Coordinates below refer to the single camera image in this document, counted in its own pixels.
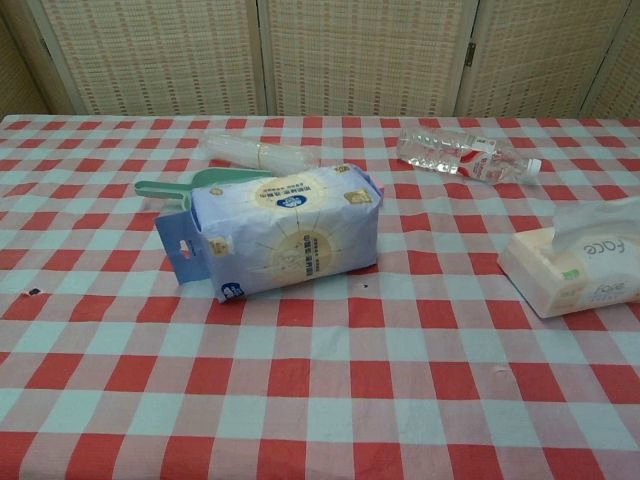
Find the stack of clear plastic cups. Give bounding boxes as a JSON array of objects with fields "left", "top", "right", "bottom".
[{"left": 207, "top": 130, "right": 321, "bottom": 176}]

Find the clear plastic water bottle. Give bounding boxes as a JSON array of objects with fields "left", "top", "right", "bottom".
[{"left": 396, "top": 125, "right": 543, "bottom": 185}]

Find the blue tissue pack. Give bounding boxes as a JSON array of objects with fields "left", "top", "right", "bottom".
[{"left": 154, "top": 163, "right": 384, "bottom": 305}]

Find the green plastic scoop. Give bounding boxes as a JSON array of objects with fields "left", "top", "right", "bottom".
[{"left": 134, "top": 167, "right": 274, "bottom": 210}]

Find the red white checkered tablecloth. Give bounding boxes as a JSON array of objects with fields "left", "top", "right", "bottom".
[{"left": 0, "top": 114, "right": 640, "bottom": 480}]

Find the white facial tissue pack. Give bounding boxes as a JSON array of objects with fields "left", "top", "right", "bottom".
[{"left": 496, "top": 227, "right": 640, "bottom": 319}]

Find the woven folding screen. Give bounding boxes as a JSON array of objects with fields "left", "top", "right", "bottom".
[{"left": 0, "top": 0, "right": 640, "bottom": 119}]

